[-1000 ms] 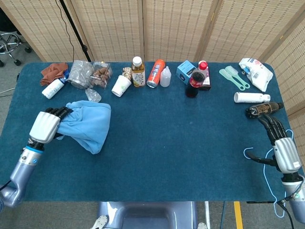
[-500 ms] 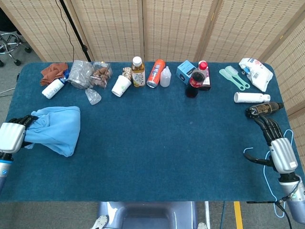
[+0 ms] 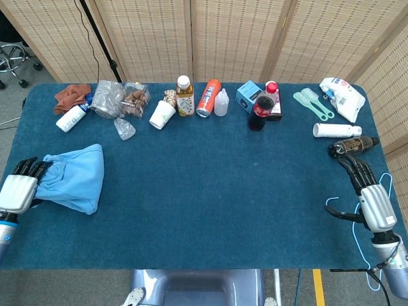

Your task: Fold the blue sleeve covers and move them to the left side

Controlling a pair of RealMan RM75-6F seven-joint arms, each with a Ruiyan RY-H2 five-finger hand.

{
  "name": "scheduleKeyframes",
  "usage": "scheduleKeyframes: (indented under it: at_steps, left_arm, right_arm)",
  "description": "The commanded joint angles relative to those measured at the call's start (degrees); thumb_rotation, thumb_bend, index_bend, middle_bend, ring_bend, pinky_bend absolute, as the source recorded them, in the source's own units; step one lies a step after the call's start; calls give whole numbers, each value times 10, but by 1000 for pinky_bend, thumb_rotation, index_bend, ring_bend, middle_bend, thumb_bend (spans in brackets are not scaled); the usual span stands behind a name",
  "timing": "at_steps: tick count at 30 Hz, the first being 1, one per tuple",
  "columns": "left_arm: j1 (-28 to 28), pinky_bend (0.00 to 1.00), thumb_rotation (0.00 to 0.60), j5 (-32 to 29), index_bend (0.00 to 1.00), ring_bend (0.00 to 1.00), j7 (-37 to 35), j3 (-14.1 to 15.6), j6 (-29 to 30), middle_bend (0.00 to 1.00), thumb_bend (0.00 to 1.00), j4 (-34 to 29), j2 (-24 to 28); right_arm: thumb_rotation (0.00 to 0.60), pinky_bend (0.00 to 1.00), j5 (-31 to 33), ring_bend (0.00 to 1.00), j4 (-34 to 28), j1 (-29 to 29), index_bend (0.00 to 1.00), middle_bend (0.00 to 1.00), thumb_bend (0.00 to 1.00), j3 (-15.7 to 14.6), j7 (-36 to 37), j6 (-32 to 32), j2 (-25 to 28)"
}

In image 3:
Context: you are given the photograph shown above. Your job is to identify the cola bottle with red label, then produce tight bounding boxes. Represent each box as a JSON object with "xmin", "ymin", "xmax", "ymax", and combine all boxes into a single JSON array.
[{"xmin": 247, "ymin": 80, "xmax": 278, "ymax": 131}]

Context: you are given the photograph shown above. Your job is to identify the grey roll in plastic bag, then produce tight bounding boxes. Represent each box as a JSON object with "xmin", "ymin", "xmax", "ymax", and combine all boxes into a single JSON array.
[{"xmin": 90, "ymin": 80, "xmax": 127, "ymax": 120}]

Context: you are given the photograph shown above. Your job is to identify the thin black hanging cable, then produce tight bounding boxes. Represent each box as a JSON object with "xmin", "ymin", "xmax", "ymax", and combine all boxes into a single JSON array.
[{"xmin": 73, "ymin": 0, "xmax": 101, "ymax": 82}]

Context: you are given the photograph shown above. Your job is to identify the white squeeze wash bottle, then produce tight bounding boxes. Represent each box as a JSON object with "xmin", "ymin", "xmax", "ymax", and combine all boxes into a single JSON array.
[{"xmin": 214, "ymin": 88, "xmax": 230, "ymax": 117}]

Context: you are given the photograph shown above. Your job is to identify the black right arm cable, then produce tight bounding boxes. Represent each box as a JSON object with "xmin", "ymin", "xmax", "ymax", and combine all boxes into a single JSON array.
[{"xmin": 369, "ymin": 235, "xmax": 408, "ymax": 306}]

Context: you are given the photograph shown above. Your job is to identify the chrome stool base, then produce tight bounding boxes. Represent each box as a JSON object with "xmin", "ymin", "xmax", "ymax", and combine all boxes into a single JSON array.
[{"xmin": 0, "ymin": 43, "xmax": 43, "ymax": 90}]

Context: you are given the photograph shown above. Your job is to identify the orange soda can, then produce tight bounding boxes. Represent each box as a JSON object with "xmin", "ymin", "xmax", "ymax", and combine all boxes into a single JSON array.
[{"xmin": 196, "ymin": 78, "xmax": 222, "ymax": 118}]

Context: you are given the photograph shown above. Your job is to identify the bamboo folding screen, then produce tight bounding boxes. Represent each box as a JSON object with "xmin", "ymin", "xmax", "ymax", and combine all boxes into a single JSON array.
[{"xmin": 0, "ymin": 0, "xmax": 408, "ymax": 208}]

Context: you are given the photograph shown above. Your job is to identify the light blue fleece pants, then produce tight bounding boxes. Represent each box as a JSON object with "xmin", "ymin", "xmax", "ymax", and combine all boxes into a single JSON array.
[{"xmin": 36, "ymin": 143, "xmax": 105, "ymax": 215}]

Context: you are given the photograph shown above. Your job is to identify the white printed plastic bag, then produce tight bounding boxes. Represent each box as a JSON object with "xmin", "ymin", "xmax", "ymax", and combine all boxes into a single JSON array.
[{"xmin": 319, "ymin": 76, "xmax": 367, "ymax": 124}]

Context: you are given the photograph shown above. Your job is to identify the brown crumpled cloth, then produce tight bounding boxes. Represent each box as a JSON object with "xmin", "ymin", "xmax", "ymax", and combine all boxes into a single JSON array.
[{"xmin": 54, "ymin": 83, "xmax": 93, "ymax": 115}]

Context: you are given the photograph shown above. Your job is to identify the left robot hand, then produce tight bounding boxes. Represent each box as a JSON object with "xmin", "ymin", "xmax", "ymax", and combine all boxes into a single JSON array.
[{"xmin": 0, "ymin": 156, "xmax": 54, "ymax": 215}]

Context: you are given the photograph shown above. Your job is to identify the white paper cup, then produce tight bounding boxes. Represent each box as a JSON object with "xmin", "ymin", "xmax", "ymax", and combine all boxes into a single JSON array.
[{"xmin": 149, "ymin": 100, "xmax": 177, "ymax": 130}]

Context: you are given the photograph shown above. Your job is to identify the light blue cardboard box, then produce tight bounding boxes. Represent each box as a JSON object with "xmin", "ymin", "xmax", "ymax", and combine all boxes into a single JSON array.
[{"xmin": 235, "ymin": 80, "xmax": 263, "ymax": 113}]

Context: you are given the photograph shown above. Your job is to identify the blue carpet table cover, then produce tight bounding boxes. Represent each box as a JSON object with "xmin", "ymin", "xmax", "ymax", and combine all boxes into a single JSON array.
[{"xmin": 0, "ymin": 82, "xmax": 401, "ymax": 272}]

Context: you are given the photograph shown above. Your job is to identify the black tripod stand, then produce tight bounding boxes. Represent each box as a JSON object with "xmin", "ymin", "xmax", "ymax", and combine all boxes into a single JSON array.
[{"xmin": 78, "ymin": 0, "xmax": 124, "ymax": 84}]

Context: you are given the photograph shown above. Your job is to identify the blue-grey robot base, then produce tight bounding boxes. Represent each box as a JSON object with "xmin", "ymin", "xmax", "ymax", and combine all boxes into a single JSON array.
[{"xmin": 120, "ymin": 269, "xmax": 283, "ymax": 306}]

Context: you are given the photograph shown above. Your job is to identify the white roll right edge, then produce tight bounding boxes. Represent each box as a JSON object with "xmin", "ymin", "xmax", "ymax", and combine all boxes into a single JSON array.
[{"xmin": 312, "ymin": 122, "xmax": 363, "ymax": 138}]

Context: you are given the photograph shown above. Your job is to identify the white tube with blue cap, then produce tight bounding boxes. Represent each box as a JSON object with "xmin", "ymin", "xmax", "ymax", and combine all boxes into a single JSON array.
[{"xmin": 55, "ymin": 94, "xmax": 94, "ymax": 133}]

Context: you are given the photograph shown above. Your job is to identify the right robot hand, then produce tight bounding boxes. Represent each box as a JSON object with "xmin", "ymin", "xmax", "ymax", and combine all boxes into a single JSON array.
[{"xmin": 324, "ymin": 154, "xmax": 398, "ymax": 232}]

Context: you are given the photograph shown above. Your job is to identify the black brown hair dryer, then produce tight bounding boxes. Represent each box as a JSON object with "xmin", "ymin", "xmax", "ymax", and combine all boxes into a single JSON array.
[{"xmin": 328, "ymin": 136, "xmax": 380, "ymax": 159}]

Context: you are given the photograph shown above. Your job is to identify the clear bag of snacks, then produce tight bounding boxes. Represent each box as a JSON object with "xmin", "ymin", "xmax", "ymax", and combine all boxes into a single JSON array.
[{"xmin": 120, "ymin": 82, "xmax": 151, "ymax": 119}]

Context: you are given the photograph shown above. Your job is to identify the dark pouch with purple label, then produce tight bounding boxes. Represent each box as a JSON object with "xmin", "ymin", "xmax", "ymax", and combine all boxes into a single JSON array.
[{"xmin": 266, "ymin": 89, "xmax": 284, "ymax": 121}]

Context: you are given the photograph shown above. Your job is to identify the green scrubbing brush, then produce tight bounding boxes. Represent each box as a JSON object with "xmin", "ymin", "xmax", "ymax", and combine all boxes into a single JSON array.
[
  {"xmin": 293, "ymin": 91, "xmax": 329, "ymax": 121},
  {"xmin": 301, "ymin": 87, "xmax": 335, "ymax": 119}
]

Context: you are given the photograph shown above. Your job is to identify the yellow tea bottle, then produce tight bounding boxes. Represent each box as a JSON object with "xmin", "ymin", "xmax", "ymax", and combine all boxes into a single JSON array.
[{"xmin": 175, "ymin": 75, "xmax": 196, "ymax": 117}]

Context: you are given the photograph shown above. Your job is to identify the crumpled clear plastic piece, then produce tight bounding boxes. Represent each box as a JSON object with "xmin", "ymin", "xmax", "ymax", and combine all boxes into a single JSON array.
[{"xmin": 113, "ymin": 117, "xmax": 137, "ymax": 141}]

